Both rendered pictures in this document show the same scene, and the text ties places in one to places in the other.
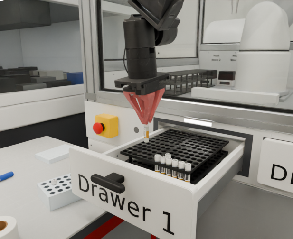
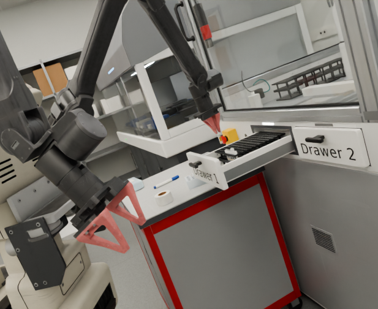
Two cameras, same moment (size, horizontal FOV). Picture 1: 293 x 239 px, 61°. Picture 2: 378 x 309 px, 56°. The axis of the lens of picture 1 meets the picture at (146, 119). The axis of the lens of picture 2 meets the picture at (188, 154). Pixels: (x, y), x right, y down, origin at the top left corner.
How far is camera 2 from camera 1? 94 cm
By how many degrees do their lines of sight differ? 36
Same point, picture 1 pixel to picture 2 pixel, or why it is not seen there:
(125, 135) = not seen: hidden behind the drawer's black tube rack
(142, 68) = (201, 107)
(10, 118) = (181, 143)
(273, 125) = (295, 118)
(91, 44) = not seen: hidden behind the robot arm
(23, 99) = (187, 128)
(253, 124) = (288, 119)
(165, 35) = (212, 84)
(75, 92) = not seen: hidden behind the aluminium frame
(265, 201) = (311, 170)
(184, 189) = (212, 160)
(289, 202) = (320, 167)
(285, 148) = (301, 132)
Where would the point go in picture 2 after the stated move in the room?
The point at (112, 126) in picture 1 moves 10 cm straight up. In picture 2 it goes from (231, 136) to (225, 116)
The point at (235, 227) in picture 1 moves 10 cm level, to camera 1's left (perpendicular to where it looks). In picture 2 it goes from (307, 193) to (282, 195)
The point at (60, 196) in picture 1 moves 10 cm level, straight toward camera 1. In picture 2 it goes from (193, 181) to (189, 189)
